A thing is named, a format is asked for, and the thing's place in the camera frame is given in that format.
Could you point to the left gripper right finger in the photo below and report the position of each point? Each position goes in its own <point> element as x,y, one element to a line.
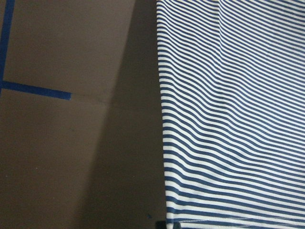
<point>177,225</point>

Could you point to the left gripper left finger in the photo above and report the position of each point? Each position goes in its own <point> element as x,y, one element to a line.
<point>160,225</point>

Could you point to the blue white striped polo shirt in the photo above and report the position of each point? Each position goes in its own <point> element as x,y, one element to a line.
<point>232,81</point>

